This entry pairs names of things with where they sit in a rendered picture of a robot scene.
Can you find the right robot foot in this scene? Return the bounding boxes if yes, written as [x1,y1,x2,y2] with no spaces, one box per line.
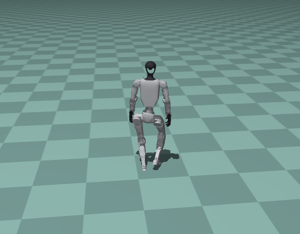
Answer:
[152,159,161,165]

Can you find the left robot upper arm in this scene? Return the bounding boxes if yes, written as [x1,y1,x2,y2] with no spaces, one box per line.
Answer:
[130,79,141,102]

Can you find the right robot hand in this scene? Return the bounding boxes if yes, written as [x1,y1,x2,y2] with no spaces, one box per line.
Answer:
[166,114,171,127]

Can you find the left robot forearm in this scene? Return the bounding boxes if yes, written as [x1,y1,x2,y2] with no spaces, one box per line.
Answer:
[129,100,136,113]

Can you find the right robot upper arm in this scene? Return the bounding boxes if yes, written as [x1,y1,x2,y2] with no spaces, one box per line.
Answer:
[159,80,170,104]

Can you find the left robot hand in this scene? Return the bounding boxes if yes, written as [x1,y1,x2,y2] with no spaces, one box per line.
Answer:
[129,111,134,123]

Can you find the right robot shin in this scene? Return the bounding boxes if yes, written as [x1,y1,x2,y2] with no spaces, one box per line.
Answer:
[155,134,166,161]

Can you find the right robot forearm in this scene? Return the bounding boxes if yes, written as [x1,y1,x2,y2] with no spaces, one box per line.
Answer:
[164,98,171,116]

